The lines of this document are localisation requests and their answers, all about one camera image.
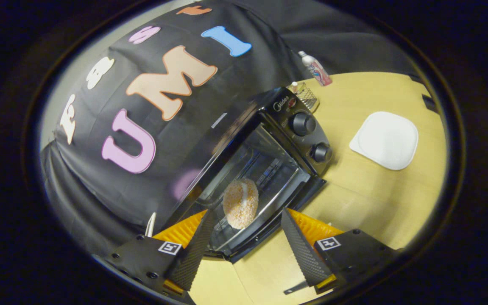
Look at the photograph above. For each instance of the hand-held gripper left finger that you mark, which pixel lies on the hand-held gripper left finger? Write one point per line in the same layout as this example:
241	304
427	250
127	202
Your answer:
195	250

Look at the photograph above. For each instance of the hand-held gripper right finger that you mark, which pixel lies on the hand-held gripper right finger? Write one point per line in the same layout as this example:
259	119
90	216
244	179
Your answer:
303	250

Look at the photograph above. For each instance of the round sugared bread bun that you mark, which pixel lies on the round sugared bread bun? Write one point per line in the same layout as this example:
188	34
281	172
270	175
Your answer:
240	205

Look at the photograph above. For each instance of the black toaster oven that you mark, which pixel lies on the black toaster oven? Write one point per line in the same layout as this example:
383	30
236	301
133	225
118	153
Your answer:
301	125

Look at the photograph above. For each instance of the white square plate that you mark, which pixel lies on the white square plate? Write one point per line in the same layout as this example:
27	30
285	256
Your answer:
386	140

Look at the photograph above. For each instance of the small white-capped jar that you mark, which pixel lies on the small white-capped jar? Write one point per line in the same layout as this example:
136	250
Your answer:
294	87

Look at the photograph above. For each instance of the pink label bottle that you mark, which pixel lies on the pink label bottle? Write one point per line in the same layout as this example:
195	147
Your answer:
316	70

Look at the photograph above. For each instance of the black table bracket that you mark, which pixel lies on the black table bracket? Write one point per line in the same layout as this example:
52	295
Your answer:
415	78
429	103

